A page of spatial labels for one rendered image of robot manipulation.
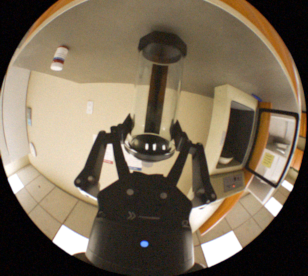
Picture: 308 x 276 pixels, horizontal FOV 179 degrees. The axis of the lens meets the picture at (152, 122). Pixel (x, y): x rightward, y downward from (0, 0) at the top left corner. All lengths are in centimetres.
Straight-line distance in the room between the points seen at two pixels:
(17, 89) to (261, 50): 271
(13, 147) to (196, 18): 271
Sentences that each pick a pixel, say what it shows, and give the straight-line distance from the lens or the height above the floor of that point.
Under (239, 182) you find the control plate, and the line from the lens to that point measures 73.
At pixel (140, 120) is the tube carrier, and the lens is 16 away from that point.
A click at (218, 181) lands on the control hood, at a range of 59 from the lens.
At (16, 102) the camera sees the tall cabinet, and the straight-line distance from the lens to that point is 251.
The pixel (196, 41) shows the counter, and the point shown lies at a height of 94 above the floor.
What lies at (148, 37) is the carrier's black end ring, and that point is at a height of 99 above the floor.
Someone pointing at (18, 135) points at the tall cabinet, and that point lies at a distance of 259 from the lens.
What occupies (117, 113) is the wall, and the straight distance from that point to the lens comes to 84.
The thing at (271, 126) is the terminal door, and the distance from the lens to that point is 70.
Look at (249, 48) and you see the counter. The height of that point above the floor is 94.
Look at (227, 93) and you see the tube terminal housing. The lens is 51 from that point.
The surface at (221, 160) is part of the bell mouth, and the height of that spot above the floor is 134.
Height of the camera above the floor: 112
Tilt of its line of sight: 8 degrees up
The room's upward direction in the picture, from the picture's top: 173 degrees counter-clockwise
